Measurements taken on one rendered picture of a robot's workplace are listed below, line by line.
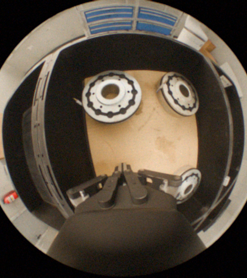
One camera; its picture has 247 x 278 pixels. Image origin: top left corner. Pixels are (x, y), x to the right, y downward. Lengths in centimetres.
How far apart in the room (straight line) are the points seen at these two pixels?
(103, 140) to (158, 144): 11
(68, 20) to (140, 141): 277
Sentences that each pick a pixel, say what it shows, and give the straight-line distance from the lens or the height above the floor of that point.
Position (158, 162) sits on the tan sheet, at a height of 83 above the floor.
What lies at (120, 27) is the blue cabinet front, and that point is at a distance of 195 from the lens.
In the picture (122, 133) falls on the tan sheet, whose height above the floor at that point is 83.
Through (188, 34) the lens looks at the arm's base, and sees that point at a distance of 40.
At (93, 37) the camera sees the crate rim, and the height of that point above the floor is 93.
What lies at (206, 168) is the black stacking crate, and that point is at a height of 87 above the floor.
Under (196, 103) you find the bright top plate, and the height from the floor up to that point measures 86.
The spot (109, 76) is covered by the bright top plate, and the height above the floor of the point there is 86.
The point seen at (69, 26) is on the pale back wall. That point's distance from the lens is 279.
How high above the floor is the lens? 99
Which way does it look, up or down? 87 degrees down
